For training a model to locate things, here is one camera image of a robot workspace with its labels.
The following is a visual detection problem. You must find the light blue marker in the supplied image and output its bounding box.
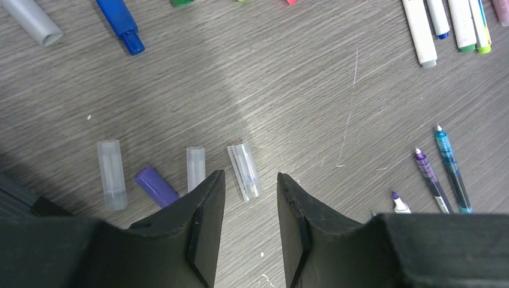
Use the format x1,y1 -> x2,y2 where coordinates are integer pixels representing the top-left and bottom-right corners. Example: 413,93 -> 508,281
435,124 -> 474,214

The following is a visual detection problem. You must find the small green pen cap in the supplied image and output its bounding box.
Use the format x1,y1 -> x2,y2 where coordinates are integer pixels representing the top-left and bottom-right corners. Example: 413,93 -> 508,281
171,0 -> 194,7

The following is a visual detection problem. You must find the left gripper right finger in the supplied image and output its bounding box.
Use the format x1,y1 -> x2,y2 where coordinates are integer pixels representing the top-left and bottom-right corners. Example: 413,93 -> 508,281
277,173 -> 508,287

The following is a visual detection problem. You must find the dark purple marker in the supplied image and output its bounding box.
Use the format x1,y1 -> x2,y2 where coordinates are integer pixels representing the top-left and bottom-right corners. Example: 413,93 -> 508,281
414,147 -> 454,214

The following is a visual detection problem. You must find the black poker chip case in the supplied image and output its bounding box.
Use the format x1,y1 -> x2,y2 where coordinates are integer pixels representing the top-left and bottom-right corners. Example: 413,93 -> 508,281
1,173 -> 73,217

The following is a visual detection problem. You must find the purple cap white marker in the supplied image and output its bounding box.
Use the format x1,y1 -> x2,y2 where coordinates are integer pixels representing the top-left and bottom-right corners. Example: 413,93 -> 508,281
391,191 -> 412,214

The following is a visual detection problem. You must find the green cap white marker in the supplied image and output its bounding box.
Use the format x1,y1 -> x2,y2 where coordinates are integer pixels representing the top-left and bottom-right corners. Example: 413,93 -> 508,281
448,0 -> 477,53

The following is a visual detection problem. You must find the small purple pen cap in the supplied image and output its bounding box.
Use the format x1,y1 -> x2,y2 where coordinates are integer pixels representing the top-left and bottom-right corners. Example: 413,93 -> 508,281
134,166 -> 180,208

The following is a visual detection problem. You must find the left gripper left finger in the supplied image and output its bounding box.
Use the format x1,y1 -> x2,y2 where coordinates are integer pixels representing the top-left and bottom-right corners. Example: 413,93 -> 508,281
1,170 -> 225,287

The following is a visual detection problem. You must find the pink marker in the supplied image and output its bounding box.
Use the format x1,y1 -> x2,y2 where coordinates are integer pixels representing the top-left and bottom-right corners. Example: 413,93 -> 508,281
492,0 -> 509,27

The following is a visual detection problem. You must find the lime green cap marker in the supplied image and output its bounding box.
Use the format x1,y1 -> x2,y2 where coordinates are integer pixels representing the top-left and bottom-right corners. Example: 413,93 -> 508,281
469,0 -> 492,55

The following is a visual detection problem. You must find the small blue pen cap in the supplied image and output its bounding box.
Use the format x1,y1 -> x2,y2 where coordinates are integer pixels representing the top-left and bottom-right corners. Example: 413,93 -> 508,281
96,0 -> 145,56

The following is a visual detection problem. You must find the clear light blue pen cap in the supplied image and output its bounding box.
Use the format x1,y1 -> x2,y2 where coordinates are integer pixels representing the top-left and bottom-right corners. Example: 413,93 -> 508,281
227,142 -> 263,202

